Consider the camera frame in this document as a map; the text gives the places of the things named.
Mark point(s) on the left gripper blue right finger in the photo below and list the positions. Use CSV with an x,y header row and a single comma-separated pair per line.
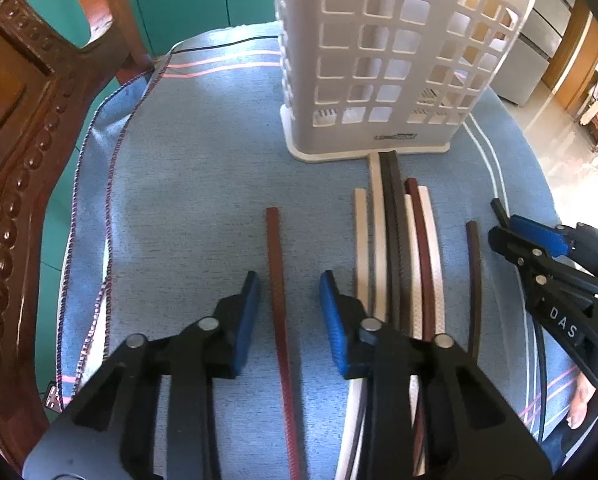
x,y
342,315

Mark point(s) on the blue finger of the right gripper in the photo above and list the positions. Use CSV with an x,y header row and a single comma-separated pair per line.
x,y
551,239
500,212

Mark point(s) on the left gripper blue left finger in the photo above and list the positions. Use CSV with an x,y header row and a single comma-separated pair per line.
x,y
248,308

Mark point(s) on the dark brown separate chopstick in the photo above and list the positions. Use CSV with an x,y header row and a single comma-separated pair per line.
x,y
475,274

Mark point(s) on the reddish brown chopstick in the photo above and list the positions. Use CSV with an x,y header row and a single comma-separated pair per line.
x,y
278,302

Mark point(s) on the long cream chopstick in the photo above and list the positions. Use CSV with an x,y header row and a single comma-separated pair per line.
x,y
379,239

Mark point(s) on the short cream chopstick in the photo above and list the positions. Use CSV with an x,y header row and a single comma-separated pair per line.
x,y
361,246

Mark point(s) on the person's right hand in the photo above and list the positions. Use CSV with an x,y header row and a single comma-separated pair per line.
x,y
582,396

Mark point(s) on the blue striped cloth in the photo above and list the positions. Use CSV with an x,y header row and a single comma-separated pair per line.
x,y
176,172

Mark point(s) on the silver refrigerator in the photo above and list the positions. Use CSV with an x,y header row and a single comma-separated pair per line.
x,y
536,45

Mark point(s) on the white plastic utensil basket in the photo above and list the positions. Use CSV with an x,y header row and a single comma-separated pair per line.
x,y
363,76

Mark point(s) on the carved wooden chair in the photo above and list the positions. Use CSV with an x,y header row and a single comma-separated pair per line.
x,y
47,85

